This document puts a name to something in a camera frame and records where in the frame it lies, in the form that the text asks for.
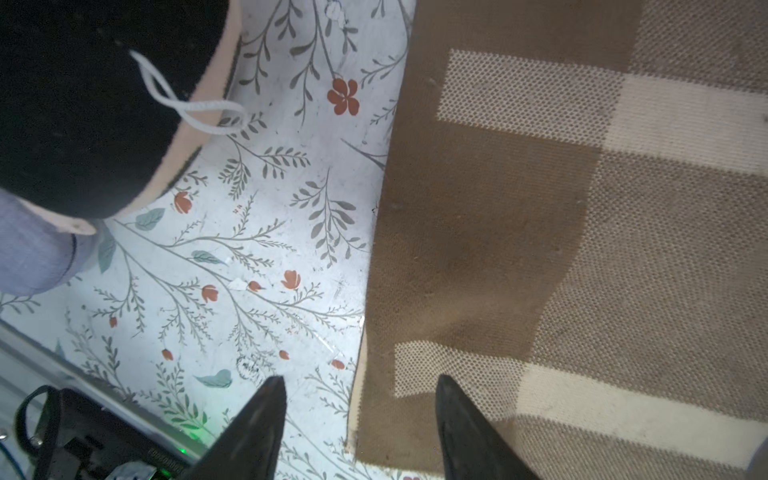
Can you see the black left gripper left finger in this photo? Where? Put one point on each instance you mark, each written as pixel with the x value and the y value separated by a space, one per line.
pixel 249 447

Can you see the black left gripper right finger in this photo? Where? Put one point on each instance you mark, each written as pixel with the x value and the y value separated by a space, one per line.
pixel 471 447

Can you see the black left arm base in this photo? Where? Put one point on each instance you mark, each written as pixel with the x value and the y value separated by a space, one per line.
pixel 66 435

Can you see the plush doll black hair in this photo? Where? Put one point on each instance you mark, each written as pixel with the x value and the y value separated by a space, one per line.
pixel 105 104

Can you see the brown beige plaid scarf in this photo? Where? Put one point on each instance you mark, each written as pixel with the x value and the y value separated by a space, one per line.
pixel 573 226

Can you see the grey purple rolled cloth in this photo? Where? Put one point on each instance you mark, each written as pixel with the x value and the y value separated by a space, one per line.
pixel 36 255

